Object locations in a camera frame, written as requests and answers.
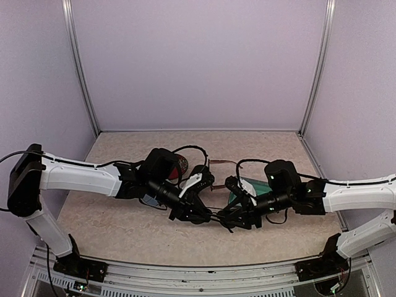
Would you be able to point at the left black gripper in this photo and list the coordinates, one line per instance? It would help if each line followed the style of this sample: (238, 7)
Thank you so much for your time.
(186, 206)

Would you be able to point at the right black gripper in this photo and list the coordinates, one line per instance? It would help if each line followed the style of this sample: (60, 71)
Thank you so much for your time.
(248, 213)

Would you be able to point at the black frame glasses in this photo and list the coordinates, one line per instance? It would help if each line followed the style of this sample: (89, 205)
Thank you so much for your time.
(215, 210)

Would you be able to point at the grey green glasses case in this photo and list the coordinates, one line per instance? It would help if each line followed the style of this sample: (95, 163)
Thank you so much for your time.
(253, 187)

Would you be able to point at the brown frame sunglasses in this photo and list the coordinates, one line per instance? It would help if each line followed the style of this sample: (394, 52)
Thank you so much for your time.
(214, 187)

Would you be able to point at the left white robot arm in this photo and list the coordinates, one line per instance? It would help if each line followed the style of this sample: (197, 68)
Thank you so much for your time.
(36, 171)

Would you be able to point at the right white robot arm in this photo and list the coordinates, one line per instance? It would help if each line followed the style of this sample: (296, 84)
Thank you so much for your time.
(315, 196)

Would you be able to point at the red floral round case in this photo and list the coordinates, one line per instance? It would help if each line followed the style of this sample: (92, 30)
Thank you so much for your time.
(180, 169)

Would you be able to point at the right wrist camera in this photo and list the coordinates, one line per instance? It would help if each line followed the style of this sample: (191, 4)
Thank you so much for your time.
(237, 191)

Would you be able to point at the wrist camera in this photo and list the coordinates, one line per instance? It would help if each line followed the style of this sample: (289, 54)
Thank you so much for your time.
(199, 179)
(237, 191)

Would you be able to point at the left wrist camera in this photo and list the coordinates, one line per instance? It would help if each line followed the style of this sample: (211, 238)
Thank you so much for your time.
(199, 179)

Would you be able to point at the front aluminium rail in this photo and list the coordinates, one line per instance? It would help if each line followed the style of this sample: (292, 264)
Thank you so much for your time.
(358, 278)

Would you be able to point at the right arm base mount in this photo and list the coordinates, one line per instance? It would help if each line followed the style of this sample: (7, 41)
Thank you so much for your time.
(328, 263)

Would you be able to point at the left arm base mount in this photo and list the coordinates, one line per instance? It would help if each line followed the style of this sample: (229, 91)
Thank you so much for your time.
(75, 265)

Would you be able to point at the right aluminium frame post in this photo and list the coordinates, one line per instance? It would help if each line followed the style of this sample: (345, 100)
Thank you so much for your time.
(319, 68)

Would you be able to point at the aluminium frame post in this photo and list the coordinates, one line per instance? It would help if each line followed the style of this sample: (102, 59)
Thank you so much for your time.
(319, 68)
(78, 65)

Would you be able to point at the left aluminium frame post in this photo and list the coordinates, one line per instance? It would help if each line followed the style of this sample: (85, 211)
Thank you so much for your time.
(78, 65)

